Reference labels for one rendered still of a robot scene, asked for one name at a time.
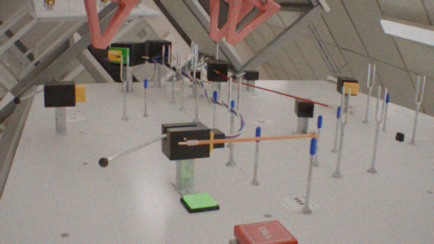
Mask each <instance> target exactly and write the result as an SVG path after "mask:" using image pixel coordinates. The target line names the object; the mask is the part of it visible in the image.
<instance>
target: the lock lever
mask: <svg viewBox="0 0 434 244"><path fill-rule="evenodd" d="M166 137H167V134H163V135H160V136H157V137H156V138H153V139H151V140H149V141H146V142H143V143H142V144H141V145H138V146H136V147H133V148H131V149H129V150H126V151H124V152H121V153H119V154H117V155H115V156H112V157H108V158H107V159H108V162H109V164H110V162H111V161H112V160H114V159H117V158H119V157H122V156H123V155H127V154H129V153H132V152H134V151H135V150H138V149H140V148H143V147H145V146H148V145H150V144H152V143H154V142H155V141H157V140H160V139H162V138H166Z"/></svg>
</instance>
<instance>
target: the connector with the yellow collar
mask: <svg viewBox="0 0 434 244"><path fill-rule="evenodd" d="M210 129H211V130H210V131H211V132H212V133H214V140H216V139H225V133H223V132H222V131H220V130H219V129H218V128H210ZM224 144H225V143H215V144H213V148H224Z"/></svg>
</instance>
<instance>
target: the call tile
mask: <svg viewBox="0 0 434 244"><path fill-rule="evenodd" d="M233 235H234V236H235V238H236V239H237V240H238V241H239V242H240V243H241V244H298V239H297V238H296V237H295V236H294V235H293V234H292V233H291V232H290V231H288V230H287V229H286V228H285V227H284V226H283V225H282V224H280V223H279V222H278V221H277V220H272V221H266V222H254V223H249V224H242V225H235V226H234V229H233Z"/></svg>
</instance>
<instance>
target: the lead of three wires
mask: <svg viewBox="0 0 434 244"><path fill-rule="evenodd" d="M233 112H234V114H235V115H236V116H237V117H238V119H239V121H240V122H241V128H239V130H238V132H237V133H235V134H229V135H226V136H225V139H229V138H236V137H238V136H239V135H241V133H243V132H244V129H245V127H244V125H245V121H244V120H243V117H242V115H241V114H239V113H238V111H237V110H236V109H235V110H233Z"/></svg>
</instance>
